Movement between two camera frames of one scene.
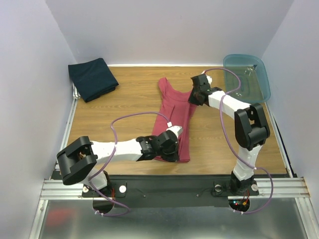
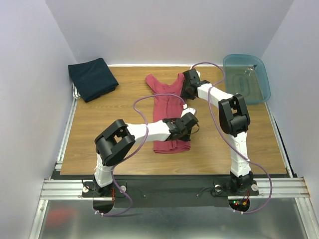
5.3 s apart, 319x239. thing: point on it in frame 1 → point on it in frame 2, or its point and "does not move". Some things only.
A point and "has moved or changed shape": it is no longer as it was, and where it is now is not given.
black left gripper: x=174 y=157 → x=187 y=138
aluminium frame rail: x=283 y=188 does not move
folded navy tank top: x=93 y=78 does not move
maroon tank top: x=175 y=106 has moved or changed shape
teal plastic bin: x=255 y=86 does not move
